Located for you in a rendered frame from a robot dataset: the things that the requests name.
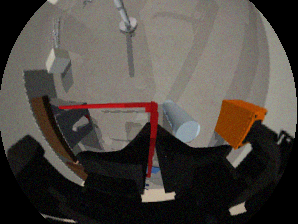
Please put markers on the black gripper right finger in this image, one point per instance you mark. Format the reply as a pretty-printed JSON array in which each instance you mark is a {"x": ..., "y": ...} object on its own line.
[{"x": 177, "y": 160}]

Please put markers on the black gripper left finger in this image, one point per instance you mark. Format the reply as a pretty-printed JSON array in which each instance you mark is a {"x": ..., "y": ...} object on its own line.
[{"x": 129, "y": 163}]

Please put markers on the red glasses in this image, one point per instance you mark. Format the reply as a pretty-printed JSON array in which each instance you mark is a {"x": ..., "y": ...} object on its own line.
[{"x": 149, "y": 108}]

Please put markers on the grey rectangular panel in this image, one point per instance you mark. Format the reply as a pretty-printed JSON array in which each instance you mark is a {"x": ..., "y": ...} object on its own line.
[{"x": 40, "y": 83}]

